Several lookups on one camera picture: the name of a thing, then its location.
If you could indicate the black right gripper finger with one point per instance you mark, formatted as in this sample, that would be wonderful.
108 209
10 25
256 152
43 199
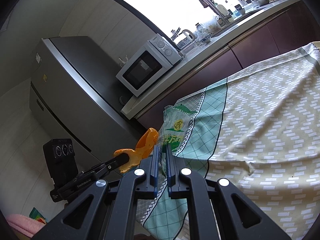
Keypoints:
115 162

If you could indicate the silver refrigerator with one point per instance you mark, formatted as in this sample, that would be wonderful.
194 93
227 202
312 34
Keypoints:
74 93

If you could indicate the kitchen faucet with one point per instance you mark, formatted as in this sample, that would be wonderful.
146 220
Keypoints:
210 4

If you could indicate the white microwave oven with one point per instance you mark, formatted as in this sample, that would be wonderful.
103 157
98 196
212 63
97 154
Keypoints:
148 64

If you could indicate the clear green printed plastic bag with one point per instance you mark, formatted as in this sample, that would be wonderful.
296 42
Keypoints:
173 131

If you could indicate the dark red kitchen cabinet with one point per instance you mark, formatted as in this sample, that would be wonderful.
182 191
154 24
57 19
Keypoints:
287 30

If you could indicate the black camera module on gripper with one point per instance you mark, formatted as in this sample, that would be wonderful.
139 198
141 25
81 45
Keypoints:
60 160

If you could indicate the green patterned tablecloth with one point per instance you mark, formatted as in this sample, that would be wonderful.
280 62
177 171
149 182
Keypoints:
259 128

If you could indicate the teal basket with red packets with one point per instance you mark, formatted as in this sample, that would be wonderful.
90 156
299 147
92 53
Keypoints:
36 215

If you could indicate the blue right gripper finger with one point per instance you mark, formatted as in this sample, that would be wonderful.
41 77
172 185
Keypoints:
154 169
169 168

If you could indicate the white electric kettle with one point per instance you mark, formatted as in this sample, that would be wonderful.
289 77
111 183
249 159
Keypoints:
184 38

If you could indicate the blue white ceramic bowl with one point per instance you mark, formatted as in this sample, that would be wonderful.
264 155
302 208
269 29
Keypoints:
206 39

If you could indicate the orange peel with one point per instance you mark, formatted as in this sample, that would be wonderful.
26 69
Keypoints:
143 149

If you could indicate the pink sleeved left forearm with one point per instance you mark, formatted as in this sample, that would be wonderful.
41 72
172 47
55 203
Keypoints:
24 227

